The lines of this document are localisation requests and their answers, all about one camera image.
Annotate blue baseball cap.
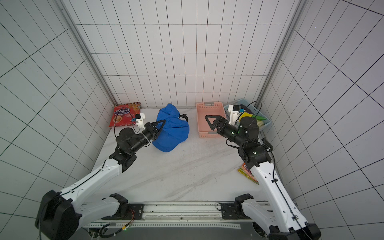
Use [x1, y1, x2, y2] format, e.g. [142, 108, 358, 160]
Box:
[153, 117, 190, 153]

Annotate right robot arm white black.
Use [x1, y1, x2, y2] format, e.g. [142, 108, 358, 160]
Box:
[205, 115, 321, 240]

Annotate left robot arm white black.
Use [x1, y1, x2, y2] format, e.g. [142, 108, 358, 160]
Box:
[35, 120, 166, 240]

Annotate pink plastic basket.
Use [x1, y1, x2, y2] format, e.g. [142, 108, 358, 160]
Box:
[195, 101, 229, 139]

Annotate green toy vegetable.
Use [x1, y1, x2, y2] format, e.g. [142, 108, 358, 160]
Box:
[255, 116, 267, 128]

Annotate yellow toy corn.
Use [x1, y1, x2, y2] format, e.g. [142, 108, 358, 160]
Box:
[240, 112, 256, 119]

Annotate dark purple toy eggplant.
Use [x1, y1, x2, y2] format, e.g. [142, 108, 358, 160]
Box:
[239, 105, 254, 115]

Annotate light blue plastic basket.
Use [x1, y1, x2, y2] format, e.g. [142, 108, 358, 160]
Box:
[224, 99, 271, 130]

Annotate red cookie snack bag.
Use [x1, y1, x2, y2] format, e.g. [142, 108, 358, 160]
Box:
[109, 102, 141, 128]

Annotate colourful candy bag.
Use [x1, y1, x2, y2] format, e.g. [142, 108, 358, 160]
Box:
[237, 163, 259, 185]

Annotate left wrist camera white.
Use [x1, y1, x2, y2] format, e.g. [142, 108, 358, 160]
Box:
[135, 113, 146, 130]

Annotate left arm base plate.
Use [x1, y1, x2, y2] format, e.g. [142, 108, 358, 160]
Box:
[102, 203, 145, 220]

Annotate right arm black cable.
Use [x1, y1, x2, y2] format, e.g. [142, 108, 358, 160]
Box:
[236, 100, 310, 240]

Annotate aluminium mounting rail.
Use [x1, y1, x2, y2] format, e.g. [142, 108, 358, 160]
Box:
[61, 200, 302, 230]

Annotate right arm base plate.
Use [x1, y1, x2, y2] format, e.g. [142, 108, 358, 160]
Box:
[217, 203, 251, 220]

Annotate left base cable bundle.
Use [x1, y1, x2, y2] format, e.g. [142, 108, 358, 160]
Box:
[71, 206, 136, 239]

